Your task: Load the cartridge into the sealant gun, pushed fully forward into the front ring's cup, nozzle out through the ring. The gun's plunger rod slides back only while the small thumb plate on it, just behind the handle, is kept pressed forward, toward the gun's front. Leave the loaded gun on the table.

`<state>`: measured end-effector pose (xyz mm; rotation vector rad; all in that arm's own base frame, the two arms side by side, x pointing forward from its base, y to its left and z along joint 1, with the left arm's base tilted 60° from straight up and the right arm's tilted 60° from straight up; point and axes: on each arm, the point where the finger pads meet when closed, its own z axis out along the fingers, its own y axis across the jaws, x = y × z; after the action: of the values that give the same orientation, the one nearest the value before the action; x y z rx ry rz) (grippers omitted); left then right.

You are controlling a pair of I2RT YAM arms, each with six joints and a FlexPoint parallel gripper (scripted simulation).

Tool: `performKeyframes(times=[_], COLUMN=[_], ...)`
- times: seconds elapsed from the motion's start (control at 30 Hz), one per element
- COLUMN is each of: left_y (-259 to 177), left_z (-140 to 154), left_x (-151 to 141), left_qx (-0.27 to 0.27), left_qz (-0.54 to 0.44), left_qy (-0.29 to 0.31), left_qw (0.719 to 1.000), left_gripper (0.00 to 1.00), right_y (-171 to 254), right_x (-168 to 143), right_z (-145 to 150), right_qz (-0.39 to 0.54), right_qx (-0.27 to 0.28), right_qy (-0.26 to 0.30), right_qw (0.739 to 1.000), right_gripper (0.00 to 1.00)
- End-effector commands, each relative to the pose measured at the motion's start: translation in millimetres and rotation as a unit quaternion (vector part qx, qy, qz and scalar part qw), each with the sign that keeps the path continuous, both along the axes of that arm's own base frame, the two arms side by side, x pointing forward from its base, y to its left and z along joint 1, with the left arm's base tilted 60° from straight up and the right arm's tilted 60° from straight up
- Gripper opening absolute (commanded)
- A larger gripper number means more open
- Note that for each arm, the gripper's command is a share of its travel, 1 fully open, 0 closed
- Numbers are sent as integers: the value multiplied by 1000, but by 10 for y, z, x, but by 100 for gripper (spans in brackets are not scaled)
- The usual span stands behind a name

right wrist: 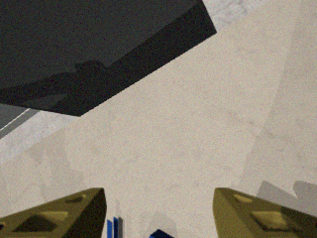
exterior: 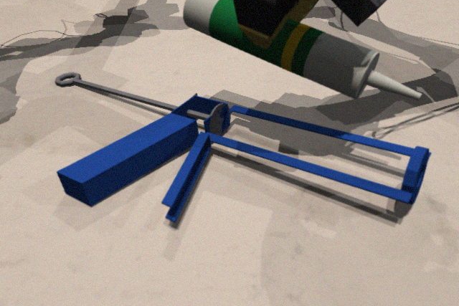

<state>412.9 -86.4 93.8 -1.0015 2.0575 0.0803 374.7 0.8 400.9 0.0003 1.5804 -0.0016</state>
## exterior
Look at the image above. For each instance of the grey sealant cartridge with green label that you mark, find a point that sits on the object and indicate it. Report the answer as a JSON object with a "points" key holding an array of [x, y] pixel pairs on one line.
{"points": [[330, 61]]}

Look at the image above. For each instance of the blue sealant gun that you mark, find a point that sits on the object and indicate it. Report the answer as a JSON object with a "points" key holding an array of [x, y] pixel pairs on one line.
{"points": [[107, 170]]}

